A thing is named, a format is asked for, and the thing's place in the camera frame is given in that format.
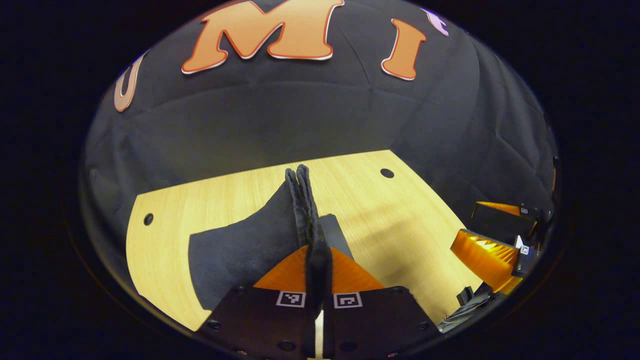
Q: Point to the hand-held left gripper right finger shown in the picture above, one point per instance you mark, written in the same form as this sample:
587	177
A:
375	325

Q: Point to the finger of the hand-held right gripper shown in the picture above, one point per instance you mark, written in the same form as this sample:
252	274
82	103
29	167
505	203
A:
500	222
487	257

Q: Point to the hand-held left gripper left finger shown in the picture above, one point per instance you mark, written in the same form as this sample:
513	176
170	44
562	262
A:
260	325

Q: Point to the dark grey jeans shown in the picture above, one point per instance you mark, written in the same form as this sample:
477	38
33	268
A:
240	250

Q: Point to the black backdrop cloth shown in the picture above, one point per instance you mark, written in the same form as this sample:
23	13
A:
300	110

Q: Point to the black table bracket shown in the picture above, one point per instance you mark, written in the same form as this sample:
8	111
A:
465	296

